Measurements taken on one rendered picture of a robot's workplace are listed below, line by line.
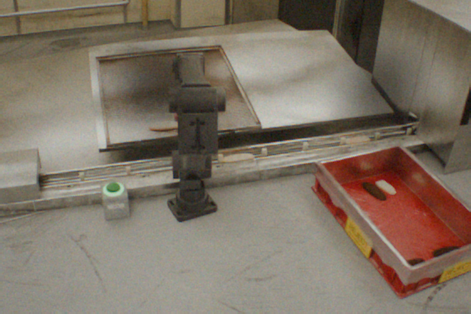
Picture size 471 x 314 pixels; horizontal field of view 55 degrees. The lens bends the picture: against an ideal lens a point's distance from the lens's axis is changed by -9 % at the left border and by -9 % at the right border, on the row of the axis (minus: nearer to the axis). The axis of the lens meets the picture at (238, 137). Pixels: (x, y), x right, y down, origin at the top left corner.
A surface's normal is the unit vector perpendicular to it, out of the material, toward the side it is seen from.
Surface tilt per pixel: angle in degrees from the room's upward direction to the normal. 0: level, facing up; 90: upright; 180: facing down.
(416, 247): 0
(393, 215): 0
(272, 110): 10
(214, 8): 90
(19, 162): 0
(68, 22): 90
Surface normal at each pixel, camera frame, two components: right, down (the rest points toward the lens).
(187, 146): 0.13, 0.20
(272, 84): 0.10, -0.75
